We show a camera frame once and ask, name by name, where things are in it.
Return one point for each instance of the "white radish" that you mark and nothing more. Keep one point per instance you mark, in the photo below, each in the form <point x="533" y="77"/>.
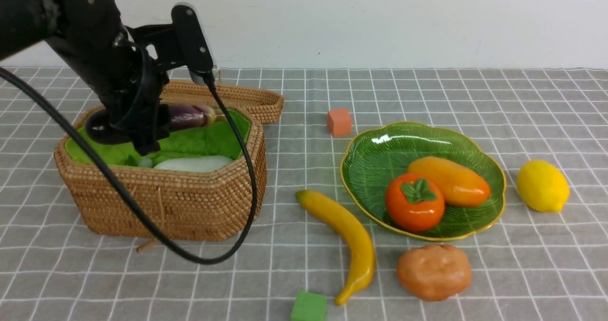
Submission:
<point x="187" y="164"/>

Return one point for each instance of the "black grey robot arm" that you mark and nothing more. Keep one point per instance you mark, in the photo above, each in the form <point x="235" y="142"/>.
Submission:
<point x="25" y="23"/>

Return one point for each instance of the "green foam cube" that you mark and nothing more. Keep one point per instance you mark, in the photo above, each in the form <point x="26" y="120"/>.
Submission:
<point x="309" y="307"/>

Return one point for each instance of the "orange persimmon green leaf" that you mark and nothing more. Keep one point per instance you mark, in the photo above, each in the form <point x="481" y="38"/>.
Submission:
<point x="414" y="203"/>

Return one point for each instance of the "brown potato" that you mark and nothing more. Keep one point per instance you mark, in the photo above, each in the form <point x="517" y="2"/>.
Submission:
<point x="434" y="272"/>

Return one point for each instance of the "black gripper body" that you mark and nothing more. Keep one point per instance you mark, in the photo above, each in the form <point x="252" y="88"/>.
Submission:
<point x="127" y="82"/>

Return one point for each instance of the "woven wicker basket green lining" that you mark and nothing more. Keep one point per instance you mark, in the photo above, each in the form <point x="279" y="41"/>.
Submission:
<point x="197" y="206"/>

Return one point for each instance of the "dark purple eggplant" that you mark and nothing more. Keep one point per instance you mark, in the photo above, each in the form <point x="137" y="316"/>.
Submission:
<point x="181" y="116"/>

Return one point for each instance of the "yellow lemon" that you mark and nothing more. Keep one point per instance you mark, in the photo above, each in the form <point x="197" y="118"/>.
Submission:
<point x="542" y="186"/>

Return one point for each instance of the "orange yellow mango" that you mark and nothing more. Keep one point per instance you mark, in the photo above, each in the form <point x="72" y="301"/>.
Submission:
<point x="461" y="186"/>

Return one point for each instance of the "green leaf-shaped plate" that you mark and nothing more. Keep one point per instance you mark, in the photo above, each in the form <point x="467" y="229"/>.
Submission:
<point x="376" y="156"/>

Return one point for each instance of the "yellow banana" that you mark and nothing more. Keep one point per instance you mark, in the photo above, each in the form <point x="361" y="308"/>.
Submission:
<point x="362" y="253"/>

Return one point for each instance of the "woven wicker basket lid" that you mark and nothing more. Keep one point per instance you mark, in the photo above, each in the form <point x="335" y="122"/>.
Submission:
<point x="264" y="105"/>

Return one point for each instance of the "grey checkered tablecloth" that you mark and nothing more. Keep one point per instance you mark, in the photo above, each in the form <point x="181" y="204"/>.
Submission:
<point x="530" y="266"/>

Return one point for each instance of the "orange foam cube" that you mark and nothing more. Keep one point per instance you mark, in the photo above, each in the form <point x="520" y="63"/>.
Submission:
<point x="339" y="122"/>

